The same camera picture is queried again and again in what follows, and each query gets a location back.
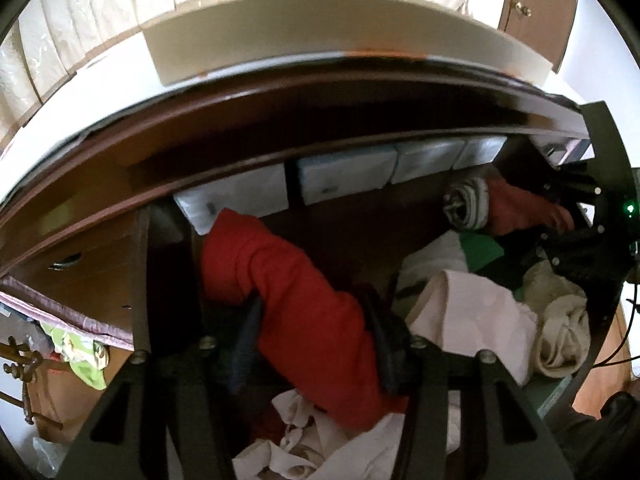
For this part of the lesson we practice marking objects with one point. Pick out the wooden table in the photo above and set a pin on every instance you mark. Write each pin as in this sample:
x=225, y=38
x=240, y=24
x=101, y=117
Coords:
x=200, y=125

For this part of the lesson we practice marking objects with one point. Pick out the wooden door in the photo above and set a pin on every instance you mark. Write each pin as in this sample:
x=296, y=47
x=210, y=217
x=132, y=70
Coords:
x=542, y=20

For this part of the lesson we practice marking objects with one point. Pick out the cream patterned curtain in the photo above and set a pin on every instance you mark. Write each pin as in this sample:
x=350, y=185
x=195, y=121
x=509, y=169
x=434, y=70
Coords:
x=100, y=10

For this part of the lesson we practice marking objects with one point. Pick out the dark red underwear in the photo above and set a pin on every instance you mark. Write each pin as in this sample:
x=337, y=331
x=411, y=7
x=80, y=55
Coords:
x=520, y=205

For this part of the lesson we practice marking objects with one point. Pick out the cream rolled underwear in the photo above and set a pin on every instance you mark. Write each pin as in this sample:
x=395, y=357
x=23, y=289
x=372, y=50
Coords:
x=560, y=320

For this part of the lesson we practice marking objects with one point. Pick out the striped rolled underwear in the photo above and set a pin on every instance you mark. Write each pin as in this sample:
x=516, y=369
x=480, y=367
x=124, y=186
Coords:
x=465, y=205

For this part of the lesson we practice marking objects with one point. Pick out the green printed bag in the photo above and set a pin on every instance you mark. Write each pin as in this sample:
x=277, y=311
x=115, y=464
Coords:
x=85, y=360

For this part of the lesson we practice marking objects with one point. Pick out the brass stand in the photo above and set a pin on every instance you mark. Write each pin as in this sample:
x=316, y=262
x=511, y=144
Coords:
x=20, y=365

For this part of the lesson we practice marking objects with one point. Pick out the shallow cardboard box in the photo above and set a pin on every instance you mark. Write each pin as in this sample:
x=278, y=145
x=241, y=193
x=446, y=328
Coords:
x=325, y=30

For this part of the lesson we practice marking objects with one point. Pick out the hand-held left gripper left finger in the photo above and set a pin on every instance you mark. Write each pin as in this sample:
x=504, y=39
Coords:
x=245, y=340

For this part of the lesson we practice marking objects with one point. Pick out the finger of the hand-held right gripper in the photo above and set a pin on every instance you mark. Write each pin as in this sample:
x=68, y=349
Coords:
x=575, y=255
x=575, y=185

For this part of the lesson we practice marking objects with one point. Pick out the beige underwear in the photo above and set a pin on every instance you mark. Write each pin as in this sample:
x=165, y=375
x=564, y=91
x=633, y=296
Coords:
x=310, y=440

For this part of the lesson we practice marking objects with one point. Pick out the brass door knob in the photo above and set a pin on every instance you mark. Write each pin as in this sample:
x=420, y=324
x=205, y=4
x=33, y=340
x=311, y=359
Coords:
x=523, y=8

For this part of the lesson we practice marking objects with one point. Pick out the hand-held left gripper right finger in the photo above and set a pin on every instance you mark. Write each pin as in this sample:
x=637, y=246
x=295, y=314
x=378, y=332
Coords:
x=382, y=345

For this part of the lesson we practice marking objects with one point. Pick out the white underwear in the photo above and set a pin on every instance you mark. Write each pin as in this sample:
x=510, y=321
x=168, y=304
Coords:
x=435, y=255

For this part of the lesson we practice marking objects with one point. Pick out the person's right forearm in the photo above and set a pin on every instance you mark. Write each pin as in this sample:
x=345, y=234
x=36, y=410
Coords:
x=600, y=435

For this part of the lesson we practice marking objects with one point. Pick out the pink underwear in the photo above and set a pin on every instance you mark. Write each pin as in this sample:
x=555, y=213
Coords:
x=470, y=320

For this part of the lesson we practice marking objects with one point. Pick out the green underwear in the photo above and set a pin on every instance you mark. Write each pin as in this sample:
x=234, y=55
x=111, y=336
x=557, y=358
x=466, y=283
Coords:
x=480, y=250

